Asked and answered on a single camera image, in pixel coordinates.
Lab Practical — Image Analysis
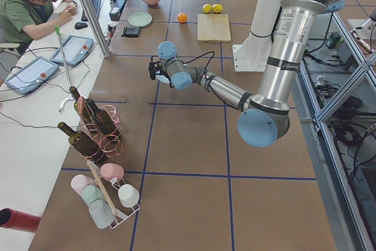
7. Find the orange fruit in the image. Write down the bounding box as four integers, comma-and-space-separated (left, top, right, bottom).
177, 13, 187, 24

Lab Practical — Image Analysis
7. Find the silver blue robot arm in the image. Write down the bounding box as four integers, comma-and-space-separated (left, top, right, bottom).
148, 0, 345, 148

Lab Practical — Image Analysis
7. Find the light blue plate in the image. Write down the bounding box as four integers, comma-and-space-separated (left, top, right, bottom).
156, 75, 170, 85

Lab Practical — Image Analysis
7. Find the green plate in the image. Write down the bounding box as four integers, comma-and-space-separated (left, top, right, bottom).
127, 12, 153, 28

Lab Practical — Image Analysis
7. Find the wooden cutting board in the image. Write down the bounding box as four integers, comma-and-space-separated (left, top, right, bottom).
197, 14, 231, 42

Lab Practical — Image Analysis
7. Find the dark wine bottle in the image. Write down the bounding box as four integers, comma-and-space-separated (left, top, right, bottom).
69, 86, 93, 125
85, 98, 120, 137
58, 122, 106, 164

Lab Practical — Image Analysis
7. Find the dark folded cloth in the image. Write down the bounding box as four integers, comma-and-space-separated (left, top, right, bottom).
121, 26, 141, 38

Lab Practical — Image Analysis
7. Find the yellow lemon left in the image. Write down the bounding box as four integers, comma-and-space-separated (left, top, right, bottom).
202, 4, 212, 14

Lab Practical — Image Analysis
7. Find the yellow lemon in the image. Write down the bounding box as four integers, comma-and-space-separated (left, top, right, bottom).
211, 4, 223, 14
202, 4, 212, 14

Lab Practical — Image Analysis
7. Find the white cup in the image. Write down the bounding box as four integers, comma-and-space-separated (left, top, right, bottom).
118, 184, 140, 208

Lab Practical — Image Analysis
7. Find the yellow lemon right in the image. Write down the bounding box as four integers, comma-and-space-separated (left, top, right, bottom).
211, 4, 223, 14

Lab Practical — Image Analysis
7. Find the white cup rack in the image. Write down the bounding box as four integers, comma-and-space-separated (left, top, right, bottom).
86, 161, 141, 229

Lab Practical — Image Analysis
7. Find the teach pendant far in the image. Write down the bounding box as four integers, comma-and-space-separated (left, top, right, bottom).
62, 35, 93, 66

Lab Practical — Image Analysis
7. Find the teach pendant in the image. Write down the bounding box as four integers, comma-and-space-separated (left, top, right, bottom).
62, 35, 93, 66
5, 56, 59, 95

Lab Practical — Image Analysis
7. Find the mint green cup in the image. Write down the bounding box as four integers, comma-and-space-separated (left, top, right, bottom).
80, 185, 106, 206

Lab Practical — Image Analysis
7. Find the light pink cup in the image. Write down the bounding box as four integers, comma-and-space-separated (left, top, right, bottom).
70, 175, 97, 196

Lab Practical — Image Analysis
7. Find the pale blue cup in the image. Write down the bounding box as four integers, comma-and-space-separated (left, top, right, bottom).
89, 199, 115, 229

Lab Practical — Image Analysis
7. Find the black computer mouse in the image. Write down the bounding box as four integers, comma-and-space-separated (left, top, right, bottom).
74, 22, 88, 30

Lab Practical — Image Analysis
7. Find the black keyboard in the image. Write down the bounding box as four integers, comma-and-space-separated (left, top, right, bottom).
80, 0, 102, 22

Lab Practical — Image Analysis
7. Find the reacher grabber stick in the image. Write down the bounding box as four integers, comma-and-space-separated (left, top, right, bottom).
54, 26, 78, 113

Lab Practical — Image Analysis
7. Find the teach pendant near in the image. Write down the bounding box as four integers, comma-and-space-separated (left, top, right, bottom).
5, 56, 59, 95

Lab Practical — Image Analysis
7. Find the seated person green shirt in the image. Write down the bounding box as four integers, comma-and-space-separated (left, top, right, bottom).
1, 0, 78, 54

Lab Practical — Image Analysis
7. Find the red cylinder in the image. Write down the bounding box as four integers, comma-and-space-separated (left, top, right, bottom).
1, 208, 41, 233

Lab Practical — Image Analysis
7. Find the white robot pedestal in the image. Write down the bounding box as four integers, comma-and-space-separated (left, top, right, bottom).
233, 0, 280, 72

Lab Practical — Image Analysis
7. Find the copper wire bottle rack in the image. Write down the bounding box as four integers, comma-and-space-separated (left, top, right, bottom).
75, 96, 124, 160

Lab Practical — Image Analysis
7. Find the aluminium frame post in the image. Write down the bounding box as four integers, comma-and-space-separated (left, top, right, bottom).
80, 0, 110, 58

